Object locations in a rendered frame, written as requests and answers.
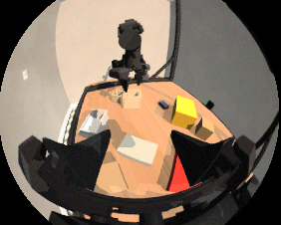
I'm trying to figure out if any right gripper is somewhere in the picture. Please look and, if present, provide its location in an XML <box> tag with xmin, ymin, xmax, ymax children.
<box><xmin>109</xmin><ymin>52</ymin><xmax>150</xmax><ymax>93</ymax></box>

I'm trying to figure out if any yellow block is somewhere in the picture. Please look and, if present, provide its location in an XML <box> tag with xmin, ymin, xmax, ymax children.
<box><xmin>171</xmin><ymin>96</ymin><xmax>197</xmax><ymax>129</ymax></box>

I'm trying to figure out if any red flat slab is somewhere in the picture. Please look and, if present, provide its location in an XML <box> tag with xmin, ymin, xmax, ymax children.
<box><xmin>165</xmin><ymin>152</ymin><xmax>190</xmax><ymax>192</ymax></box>

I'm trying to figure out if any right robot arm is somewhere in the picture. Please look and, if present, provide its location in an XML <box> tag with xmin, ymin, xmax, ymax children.
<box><xmin>112</xmin><ymin>18</ymin><xmax>144</xmax><ymax>68</ymax></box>

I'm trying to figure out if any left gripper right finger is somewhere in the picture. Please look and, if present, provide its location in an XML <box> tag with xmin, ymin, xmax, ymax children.
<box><xmin>170</xmin><ymin>129</ymin><xmax>235</xmax><ymax>187</ymax></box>

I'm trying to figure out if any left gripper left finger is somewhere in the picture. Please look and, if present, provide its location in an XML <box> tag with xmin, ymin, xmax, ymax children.
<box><xmin>42</xmin><ymin>128</ymin><xmax>111</xmax><ymax>191</ymax></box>

